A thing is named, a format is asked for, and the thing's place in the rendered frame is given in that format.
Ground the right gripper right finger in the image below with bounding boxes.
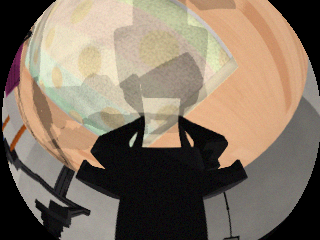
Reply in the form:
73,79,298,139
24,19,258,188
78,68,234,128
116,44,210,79
177,116,228,161

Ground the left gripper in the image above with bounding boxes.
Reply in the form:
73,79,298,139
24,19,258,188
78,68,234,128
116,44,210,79
21,31,32,44

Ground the magenta rectangular basket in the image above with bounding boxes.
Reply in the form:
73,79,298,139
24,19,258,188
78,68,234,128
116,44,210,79
5,43,24,96

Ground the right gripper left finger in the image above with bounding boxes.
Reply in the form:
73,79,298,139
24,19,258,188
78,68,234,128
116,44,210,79
96,116,145,147

